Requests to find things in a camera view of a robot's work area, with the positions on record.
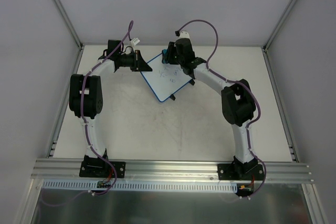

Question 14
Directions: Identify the blue framed whiteboard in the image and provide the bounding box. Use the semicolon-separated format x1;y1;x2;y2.
141;54;192;102

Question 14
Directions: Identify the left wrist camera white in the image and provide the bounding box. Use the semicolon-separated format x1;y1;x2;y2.
130;37;140;48

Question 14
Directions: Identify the white slotted cable duct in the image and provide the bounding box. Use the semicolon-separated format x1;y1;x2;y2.
42;179;238;193

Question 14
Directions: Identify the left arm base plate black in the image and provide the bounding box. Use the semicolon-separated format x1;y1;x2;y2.
79;155;126;178

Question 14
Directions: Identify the right aluminium frame post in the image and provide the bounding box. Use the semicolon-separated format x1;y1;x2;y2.
263;0;298;51

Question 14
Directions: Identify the left aluminium frame post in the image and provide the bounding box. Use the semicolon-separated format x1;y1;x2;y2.
52;0;83;49

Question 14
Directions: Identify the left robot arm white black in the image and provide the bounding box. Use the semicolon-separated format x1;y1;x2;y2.
69;38;153;177

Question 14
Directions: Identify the blue whiteboard eraser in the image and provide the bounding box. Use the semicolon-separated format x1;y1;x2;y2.
162;49;169;64

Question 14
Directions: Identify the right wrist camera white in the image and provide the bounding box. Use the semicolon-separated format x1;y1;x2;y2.
175;30;190;39

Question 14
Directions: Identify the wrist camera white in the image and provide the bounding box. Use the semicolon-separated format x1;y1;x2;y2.
130;37;140;48
175;30;190;39

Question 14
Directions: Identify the aluminium frame post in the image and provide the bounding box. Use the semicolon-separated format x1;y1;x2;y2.
52;0;83;49
263;0;298;51

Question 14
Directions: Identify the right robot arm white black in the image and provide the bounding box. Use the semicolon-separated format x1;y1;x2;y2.
162;38;258;180

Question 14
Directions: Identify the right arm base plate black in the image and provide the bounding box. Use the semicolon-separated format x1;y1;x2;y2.
217;163;265;181

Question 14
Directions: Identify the aluminium mounting rail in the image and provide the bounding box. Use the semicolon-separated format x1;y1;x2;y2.
30;158;315;184

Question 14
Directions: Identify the whiteboard stand black white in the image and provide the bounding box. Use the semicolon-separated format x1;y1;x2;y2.
169;79;195;101

